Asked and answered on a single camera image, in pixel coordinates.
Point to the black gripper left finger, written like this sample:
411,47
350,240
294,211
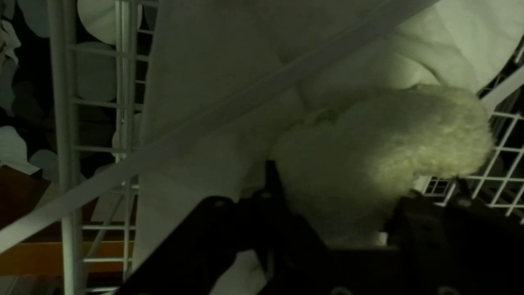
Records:
217,247

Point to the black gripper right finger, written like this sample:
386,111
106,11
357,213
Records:
463,247

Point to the white fluffy stuffed toy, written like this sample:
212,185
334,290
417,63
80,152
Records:
381,154

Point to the white cloth sheet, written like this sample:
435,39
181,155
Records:
217,67

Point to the black grey-spotted tablecloth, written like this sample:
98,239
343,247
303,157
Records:
21,99

